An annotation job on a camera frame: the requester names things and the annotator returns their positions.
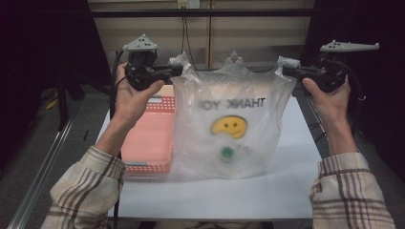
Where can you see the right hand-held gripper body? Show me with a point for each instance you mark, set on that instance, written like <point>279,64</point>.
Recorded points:
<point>329,76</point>

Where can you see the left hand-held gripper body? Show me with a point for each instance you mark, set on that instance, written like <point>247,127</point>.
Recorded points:
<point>141,73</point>

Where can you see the pink perforated plastic basket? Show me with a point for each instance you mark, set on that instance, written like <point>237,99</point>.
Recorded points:
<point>149,140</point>

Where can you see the clear plastic bag yellow smiley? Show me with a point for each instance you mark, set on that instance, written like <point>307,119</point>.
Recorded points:
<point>197,143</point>

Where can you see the person's right hand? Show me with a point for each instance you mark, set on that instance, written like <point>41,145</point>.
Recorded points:
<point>332,105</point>

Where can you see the person's left hand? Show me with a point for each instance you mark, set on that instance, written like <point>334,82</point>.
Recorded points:
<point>130,101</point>

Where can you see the wooden table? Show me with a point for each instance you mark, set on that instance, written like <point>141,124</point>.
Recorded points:
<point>167,90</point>

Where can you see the black horizontal bar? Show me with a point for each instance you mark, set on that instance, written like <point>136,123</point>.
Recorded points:
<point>203,13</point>

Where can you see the black metal stand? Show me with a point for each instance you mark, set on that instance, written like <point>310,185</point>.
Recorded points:
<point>62,101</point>

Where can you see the yellow floor tape piece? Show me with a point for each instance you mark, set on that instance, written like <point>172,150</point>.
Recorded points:
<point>51,104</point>

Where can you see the white wall outlet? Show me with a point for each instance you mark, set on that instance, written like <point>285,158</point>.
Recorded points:
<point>188,4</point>

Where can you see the metal floor rail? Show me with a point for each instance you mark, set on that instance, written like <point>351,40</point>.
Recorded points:
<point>44,165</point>

